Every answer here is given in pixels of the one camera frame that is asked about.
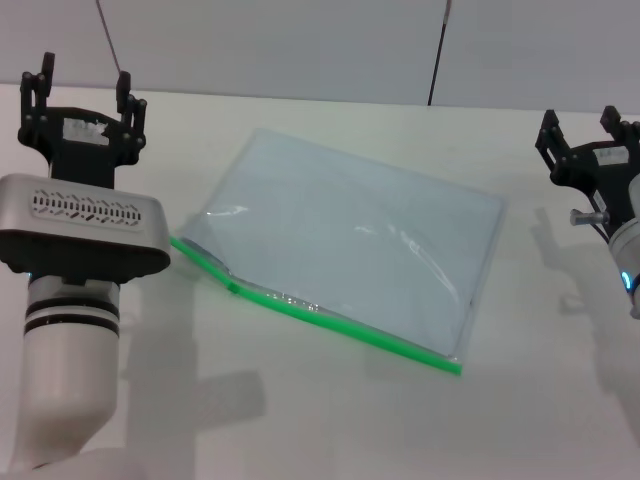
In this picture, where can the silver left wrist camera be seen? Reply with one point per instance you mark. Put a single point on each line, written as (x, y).
(85, 235)

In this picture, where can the green zipper slider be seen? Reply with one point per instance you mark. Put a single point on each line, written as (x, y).
(233, 288)

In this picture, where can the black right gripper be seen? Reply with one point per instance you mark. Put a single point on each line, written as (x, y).
(592, 172)

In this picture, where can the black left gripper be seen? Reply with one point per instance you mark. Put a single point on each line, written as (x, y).
(82, 155)

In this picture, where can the translucent green-zip document bag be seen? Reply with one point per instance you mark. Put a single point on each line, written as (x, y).
(350, 240)

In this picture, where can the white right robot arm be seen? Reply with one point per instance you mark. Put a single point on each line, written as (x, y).
(627, 260)

